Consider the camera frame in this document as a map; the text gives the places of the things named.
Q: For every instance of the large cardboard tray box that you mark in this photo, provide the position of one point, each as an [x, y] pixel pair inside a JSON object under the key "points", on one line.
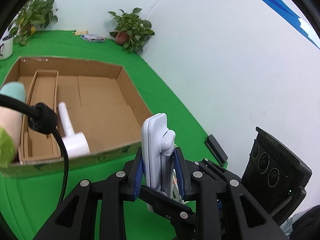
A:
{"points": [[101, 100]]}

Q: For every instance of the yellow paper item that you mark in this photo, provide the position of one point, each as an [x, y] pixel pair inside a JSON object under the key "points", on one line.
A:
{"points": [[80, 33]]}

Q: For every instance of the white folding phone stand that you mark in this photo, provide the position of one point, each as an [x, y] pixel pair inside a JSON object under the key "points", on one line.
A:
{"points": [[157, 152]]}

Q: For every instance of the white handheld fan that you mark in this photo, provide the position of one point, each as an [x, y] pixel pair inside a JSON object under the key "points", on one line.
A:
{"points": [[76, 143]]}

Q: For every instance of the left potted green plant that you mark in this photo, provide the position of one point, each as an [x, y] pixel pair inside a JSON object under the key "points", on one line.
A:
{"points": [[35, 14]]}

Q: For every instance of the patterned pencil case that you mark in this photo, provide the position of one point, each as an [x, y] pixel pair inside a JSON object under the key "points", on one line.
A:
{"points": [[93, 38]]}

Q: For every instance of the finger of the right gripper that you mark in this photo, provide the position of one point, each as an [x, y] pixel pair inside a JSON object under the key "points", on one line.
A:
{"points": [[181, 216]]}

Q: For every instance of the plush doll green hair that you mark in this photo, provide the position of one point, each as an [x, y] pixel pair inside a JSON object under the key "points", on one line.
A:
{"points": [[11, 122]]}

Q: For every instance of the potted green plant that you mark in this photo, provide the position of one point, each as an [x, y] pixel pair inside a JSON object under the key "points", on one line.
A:
{"points": [[131, 32], [35, 14]]}

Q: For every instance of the green table cloth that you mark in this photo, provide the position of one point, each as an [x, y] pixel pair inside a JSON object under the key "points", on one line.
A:
{"points": [[26, 203]]}

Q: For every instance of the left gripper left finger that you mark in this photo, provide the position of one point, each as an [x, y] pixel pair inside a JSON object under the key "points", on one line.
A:
{"points": [[75, 217]]}

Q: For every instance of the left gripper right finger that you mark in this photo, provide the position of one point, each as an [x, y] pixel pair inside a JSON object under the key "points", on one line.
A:
{"points": [[224, 208]]}

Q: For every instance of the black velcro cable wrap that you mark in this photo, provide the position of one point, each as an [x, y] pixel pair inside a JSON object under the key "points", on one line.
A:
{"points": [[46, 123]]}

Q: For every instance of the black flat device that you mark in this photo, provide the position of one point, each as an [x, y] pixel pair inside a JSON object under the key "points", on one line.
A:
{"points": [[216, 150]]}

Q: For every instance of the green white paper box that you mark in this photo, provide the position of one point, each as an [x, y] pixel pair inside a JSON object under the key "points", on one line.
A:
{"points": [[175, 190]]}

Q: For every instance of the small cardboard divider box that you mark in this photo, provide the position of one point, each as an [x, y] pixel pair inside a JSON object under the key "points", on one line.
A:
{"points": [[37, 141]]}

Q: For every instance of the right potted green plant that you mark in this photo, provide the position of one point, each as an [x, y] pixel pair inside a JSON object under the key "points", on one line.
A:
{"points": [[131, 32]]}

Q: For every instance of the white enamel mug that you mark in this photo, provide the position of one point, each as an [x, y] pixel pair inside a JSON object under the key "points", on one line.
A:
{"points": [[7, 47]]}

